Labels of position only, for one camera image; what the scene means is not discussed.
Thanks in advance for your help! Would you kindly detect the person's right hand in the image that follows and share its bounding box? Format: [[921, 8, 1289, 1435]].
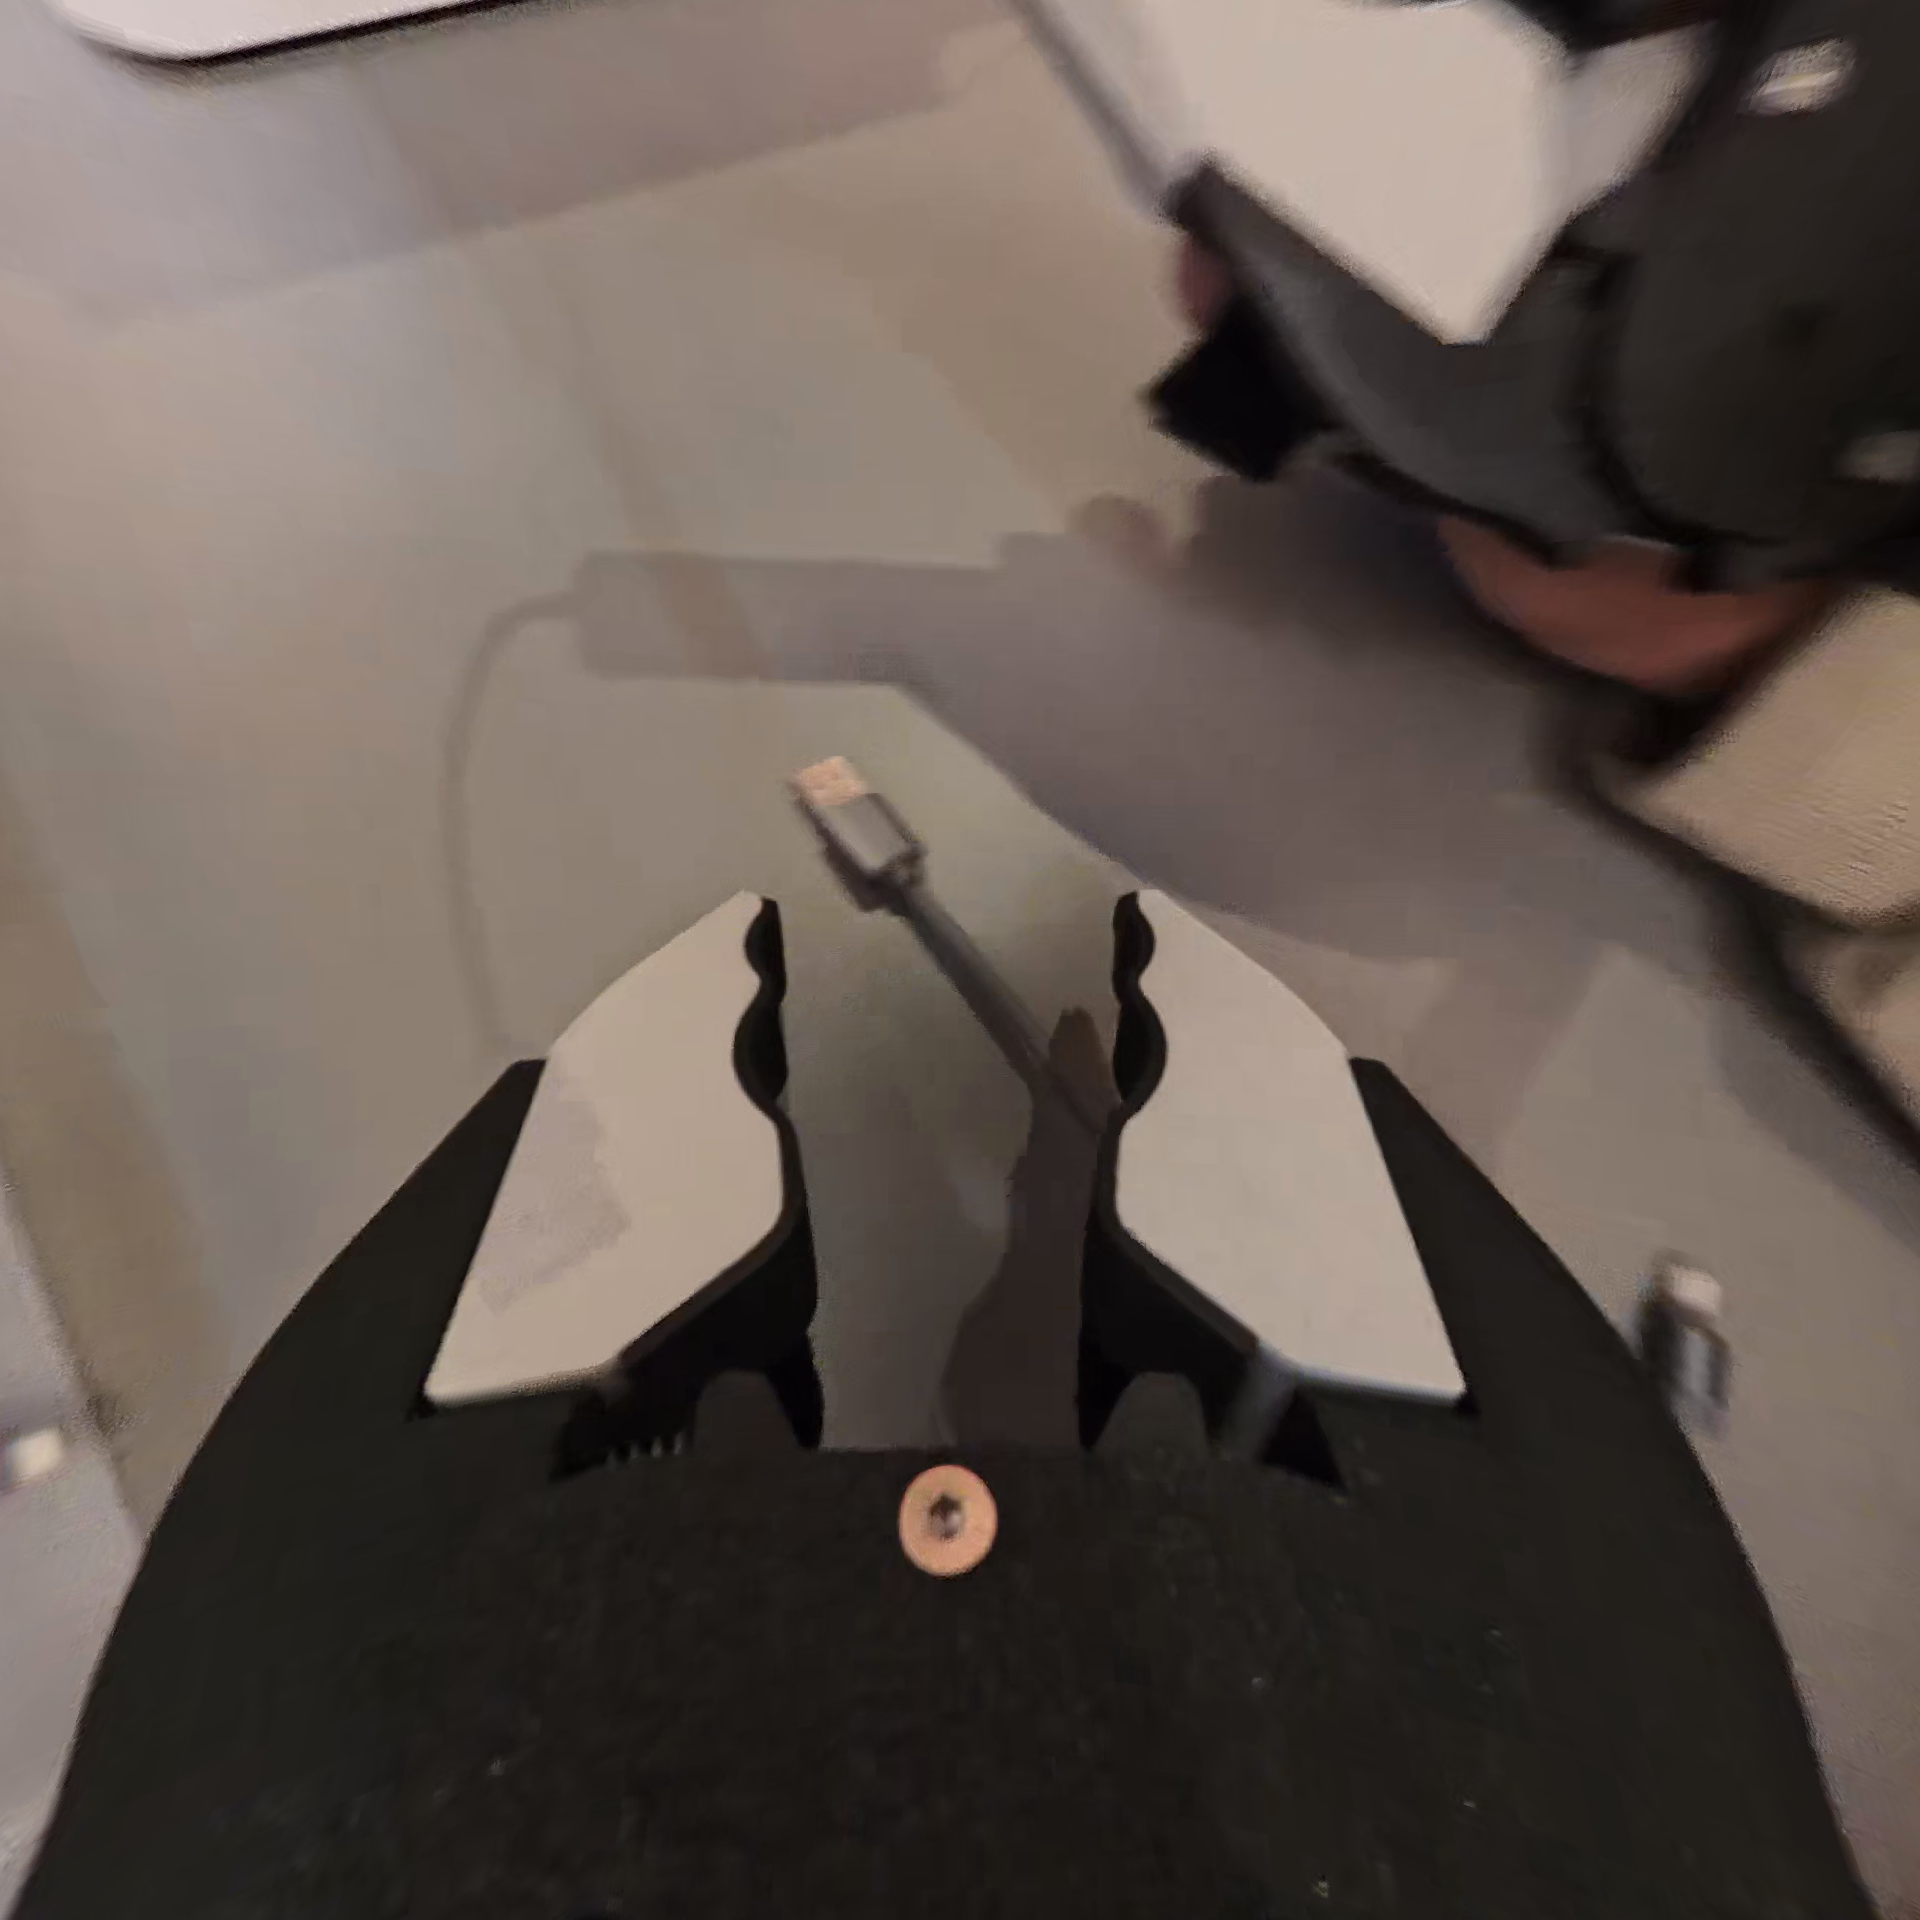
[[1431, 518, 1839, 696]]

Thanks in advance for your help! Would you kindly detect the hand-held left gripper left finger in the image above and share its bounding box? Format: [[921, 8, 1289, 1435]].
[[421, 893, 826, 1413]]

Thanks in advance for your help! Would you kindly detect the grey usb cable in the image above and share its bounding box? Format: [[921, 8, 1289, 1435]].
[[786, 754, 1735, 1433]]

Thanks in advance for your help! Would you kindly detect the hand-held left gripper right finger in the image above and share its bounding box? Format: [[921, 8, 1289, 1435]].
[[1079, 889, 1470, 1465]]

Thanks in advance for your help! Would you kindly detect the wooden book stand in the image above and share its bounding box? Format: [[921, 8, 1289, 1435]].
[[46, 0, 527, 65]]

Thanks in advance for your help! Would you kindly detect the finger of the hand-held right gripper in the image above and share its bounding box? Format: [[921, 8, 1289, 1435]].
[[1036, 0, 1713, 349]]

